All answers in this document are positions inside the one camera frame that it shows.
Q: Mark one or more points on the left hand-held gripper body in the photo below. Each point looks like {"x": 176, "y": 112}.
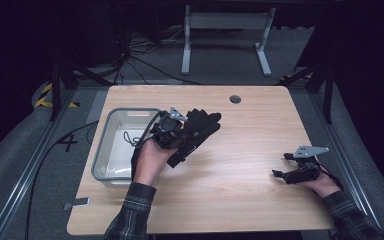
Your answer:
{"x": 168, "y": 131}

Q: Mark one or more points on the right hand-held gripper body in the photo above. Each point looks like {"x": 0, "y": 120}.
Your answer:
{"x": 308, "y": 166}

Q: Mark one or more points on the black glove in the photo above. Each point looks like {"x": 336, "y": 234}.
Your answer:
{"x": 200, "y": 125}

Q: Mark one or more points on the grey plastic bin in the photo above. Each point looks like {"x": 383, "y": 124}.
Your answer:
{"x": 120, "y": 156}

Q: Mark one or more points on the person's right hand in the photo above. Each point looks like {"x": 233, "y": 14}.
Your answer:
{"x": 325, "y": 186}

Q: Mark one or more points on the person's left hand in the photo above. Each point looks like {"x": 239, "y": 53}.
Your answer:
{"x": 151, "y": 161}

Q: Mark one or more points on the black metal stand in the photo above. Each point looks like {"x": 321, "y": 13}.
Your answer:
{"x": 323, "y": 76}
{"x": 63, "y": 76}

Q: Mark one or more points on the grey metal stand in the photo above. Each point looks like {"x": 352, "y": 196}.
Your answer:
{"x": 226, "y": 23}

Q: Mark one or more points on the yellow black hazard tape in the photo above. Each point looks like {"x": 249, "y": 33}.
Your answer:
{"x": 45, "y": 96}

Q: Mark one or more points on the aluminium rail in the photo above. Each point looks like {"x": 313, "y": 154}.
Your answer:
{"x": 26, "y": 173}
{"x": 343, "y": 156}

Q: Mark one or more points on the small metal bracket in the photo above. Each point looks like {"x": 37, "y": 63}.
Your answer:
{"x": 76, "y": 203}

